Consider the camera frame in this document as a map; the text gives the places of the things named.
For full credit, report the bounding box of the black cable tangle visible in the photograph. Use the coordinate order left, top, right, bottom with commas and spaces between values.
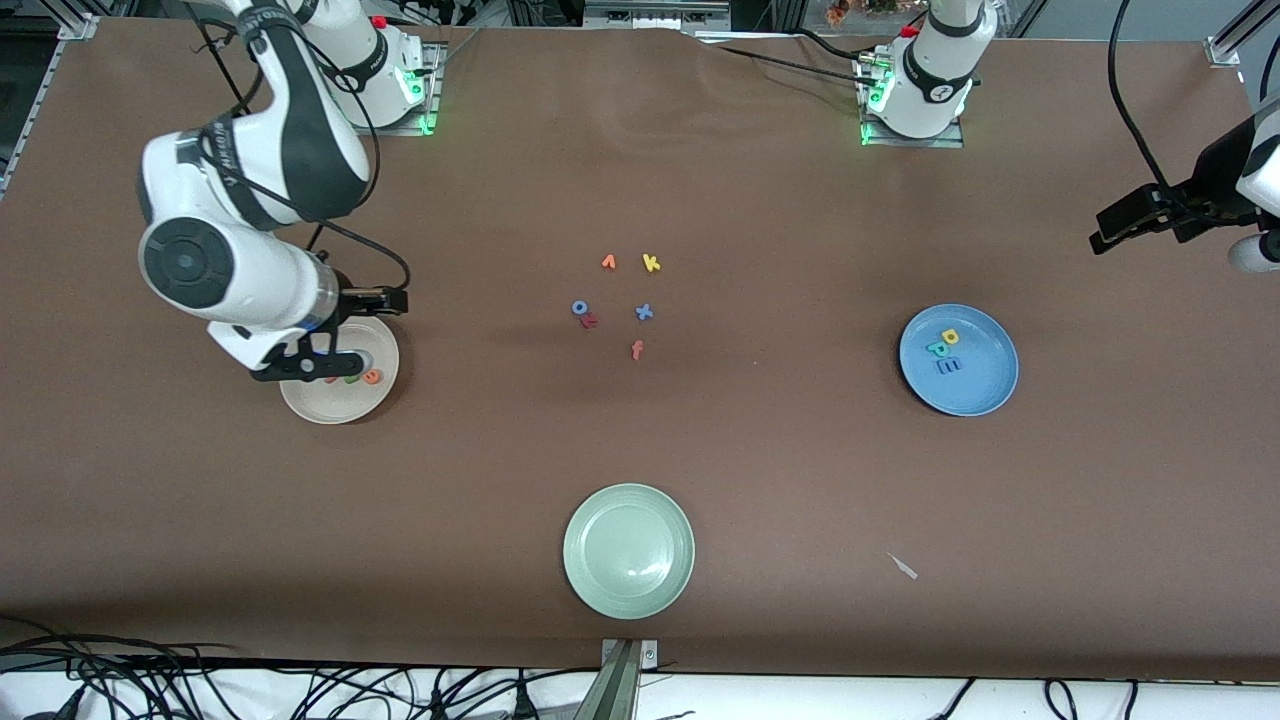
0, 615, 601, 720

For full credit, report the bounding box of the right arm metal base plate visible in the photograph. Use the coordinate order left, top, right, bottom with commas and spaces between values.
345, 42, 446, 136

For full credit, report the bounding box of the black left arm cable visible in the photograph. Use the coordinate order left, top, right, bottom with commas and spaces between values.
1106, 0, 1181, 193

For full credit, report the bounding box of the aluminium frame rail with bracket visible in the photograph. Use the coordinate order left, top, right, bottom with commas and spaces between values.
0, 12, 101, 201

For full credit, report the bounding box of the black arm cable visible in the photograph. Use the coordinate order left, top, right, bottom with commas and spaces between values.
185, 0, 413, 296
1106, 0, 1181, 193

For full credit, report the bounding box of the aluminium frame profile with bracket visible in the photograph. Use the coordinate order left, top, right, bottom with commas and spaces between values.
1205, 0, 1280, 69

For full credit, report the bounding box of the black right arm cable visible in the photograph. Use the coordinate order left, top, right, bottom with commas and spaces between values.
185, 0, 413, 296

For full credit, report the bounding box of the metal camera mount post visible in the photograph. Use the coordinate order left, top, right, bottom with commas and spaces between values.
598, 639, 659, 720

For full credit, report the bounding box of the brown paper table cover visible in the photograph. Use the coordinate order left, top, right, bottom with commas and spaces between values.
0, 18, 1280, 683

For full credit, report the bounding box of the black cable on table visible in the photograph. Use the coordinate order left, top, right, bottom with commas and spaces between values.
700, 30, 891, 91

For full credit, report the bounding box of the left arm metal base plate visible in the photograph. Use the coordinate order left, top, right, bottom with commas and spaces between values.
858, 55, 966, 149

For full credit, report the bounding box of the blue round plate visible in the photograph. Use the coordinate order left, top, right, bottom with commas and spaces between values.
898, 304, 1020, 417

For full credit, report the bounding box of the beige round plate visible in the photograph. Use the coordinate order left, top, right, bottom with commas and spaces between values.
280, 315, 401, 425

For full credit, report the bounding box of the aluminium frame bar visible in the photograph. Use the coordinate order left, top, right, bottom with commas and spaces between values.
585, 0, 731, 31

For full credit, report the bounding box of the pale green round plate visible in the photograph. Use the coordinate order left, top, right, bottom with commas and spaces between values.
562, 483, 696, 620

